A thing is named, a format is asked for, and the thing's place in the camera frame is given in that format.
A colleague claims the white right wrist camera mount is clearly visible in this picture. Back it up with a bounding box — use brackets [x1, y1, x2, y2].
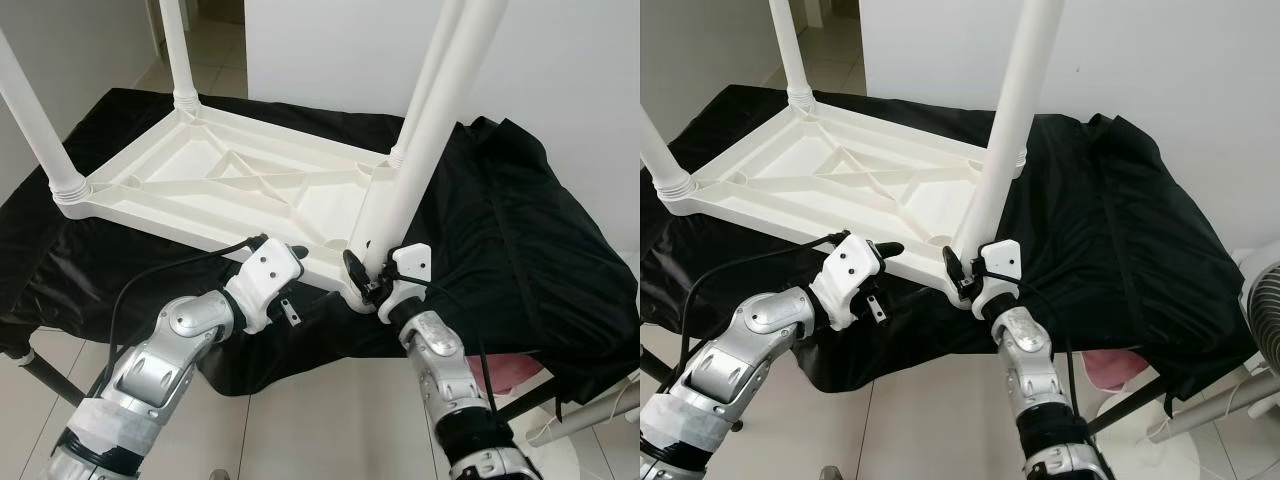
[968, 240, 1026, 321]
[375, 243, 433, 326]

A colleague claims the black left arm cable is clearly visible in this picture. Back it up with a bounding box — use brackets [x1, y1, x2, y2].
[88, 232, 269, 401]
[675, 230, 853, 401]

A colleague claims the white fan head grille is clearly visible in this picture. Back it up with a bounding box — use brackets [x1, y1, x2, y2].
[1238, 255, 1280, 373]

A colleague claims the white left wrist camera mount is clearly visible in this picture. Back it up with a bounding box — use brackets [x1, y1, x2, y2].
[222, 235, 304, 336]
[808, 232, 886, 331]

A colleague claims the white metal pole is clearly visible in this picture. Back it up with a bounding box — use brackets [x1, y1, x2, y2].
[525, 375, 641, 446]
[1145, 365, 1280, 446]

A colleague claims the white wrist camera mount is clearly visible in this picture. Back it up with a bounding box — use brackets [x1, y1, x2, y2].
[968, 240, 1026, 321]
[222, 235, 304, 336]
[375, 243, 433, 326]
[808, 232, 886, 331]

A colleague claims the white plastic table top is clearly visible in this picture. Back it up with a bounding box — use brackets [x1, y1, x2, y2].
[58, 100, 401, 316]
[660, 97, 1031, 301]

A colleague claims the pink cushioned seat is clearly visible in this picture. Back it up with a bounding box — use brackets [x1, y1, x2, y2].
[485, 352, 546, 396]
[1085, 350, 1141, 393]

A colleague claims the black cloth cover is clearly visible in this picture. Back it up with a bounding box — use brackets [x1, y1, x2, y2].
[640, 83, 1259, 401]
[0, 87, 641, 401]

